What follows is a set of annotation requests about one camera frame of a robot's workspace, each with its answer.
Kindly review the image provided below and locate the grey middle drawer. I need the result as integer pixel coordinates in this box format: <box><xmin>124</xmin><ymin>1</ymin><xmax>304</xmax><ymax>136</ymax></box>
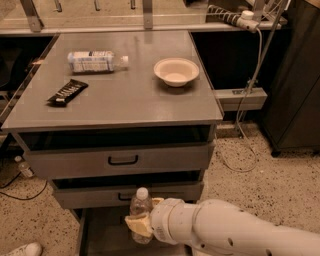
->
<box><xmin>52</xmin><ymin>171</ymin><xmax>204</xmax><ymax>209</ymax></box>

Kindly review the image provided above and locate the grey bottom drawer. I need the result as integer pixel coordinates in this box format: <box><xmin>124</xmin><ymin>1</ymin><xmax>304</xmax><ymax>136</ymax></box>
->
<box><xmin>75</xmin><ymin>205</ymin><xmax>193</xmax><ymax>256</ymax></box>

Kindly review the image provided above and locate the white shoe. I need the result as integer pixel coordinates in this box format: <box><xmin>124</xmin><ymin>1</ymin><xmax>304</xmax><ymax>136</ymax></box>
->
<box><xmin>2</xmin><ymin>242</ymin><xmax>42</xmax><ymax>256</ymax></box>

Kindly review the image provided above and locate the grey drawer cabinet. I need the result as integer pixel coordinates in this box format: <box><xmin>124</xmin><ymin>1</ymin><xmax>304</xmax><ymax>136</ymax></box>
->
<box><xmin>1</xmin><ymin>29</ymin><xmax>224</xmax><ymax>256</ymax></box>

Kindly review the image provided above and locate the black snack bar wrapper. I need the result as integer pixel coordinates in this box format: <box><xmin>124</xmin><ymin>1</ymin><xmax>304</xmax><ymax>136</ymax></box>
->
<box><xmin>47</xmin><ymin>79</ymin><xmax>88</xmax><ymax>107</ymax></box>

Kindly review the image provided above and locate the white power strip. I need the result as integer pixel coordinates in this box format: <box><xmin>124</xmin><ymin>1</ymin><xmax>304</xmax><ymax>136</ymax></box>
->
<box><xmin>207</xmin><ymin>5</ymin><xmax>259</xmax><ymax>33</ymax></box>

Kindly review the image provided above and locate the lying white labelled bottle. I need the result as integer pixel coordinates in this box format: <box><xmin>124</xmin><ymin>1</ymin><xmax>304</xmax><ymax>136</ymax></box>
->
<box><xmin>67</xmin><ymin>51</ymin><xmax>129</xmax><ymax>73</ymax></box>

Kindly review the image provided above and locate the metal rail frame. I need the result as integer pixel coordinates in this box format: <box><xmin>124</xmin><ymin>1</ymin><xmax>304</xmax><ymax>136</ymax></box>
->
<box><xmin>0</xmin><ymin>0</ymin><xmax>291</xmax><ymax>35</ymax></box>

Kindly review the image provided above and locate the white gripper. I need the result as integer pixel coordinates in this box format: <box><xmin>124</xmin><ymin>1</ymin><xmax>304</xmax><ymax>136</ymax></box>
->
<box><xmin>125</xmin><ymin>197</ymin><xmax>183</xmax><ymax>245</ymax></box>

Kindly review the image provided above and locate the grey drawer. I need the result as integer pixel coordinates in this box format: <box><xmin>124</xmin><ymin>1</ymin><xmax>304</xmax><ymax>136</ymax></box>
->
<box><xmin>75</xmin><ymin>205</ymin><xmax>193</xmax><ymax>256</ymax></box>
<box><xmin>52</xmin><ymin>171</ymin><xmax>204</xmax><ymax>209</ymax></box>
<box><xmin>21</xmin><ymin>125</ymin><xmax>214</xmax><ymax>179</ymax></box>

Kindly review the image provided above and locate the white paper bowl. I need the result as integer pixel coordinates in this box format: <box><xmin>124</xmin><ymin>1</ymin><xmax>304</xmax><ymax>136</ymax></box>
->
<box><xmin>153</xmin><ymin>58</ymin><xmax>200</xmax><ymax>87</ymax></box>

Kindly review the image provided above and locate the grey top drawer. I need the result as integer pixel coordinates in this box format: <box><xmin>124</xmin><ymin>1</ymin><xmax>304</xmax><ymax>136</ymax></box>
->
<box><xmin>21</xmin><ymin>125</ymin><xmax>214</xmax><ymax>179</ymax></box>

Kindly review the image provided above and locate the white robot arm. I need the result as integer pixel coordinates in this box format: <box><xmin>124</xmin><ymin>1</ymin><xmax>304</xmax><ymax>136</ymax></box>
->
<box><xmin>125</xmin><ymin>198</ymin><xmax>320</xmax><ymax>256</ymax></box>

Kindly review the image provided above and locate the black floor cable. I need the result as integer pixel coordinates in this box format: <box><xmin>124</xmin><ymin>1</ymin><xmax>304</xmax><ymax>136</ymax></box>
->
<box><xmin>0</xmin><ymin>171</ymin><xmax>49</xmax><ymax>202</ymax></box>

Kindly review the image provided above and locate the grey metal beam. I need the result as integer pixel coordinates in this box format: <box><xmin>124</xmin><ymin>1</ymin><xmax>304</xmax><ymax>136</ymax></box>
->
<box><xmin>214</xmin><ymin>88</ymin><xmax>267</xmax><ymax>111</ymax></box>

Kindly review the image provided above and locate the clear plastic water bottle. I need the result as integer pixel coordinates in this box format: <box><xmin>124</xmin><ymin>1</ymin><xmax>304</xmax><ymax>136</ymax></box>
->
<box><xmin>130</xmin><ymin>187</ymin><xmax>153</xmax><ymax>244</ymax></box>

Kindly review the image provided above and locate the white hanging cable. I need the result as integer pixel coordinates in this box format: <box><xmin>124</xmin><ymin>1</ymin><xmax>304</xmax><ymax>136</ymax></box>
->
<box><xmin>213</xmin><ymin>26</ymin><xmax>264</xmax><ymax>173</ymax></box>

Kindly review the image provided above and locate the small bottle on floor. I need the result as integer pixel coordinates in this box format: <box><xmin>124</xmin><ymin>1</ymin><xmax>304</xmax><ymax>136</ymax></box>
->
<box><xmin>14</xmin><ymin>156</ymin><xmax>34</xmax><ymax>178</ymax></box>

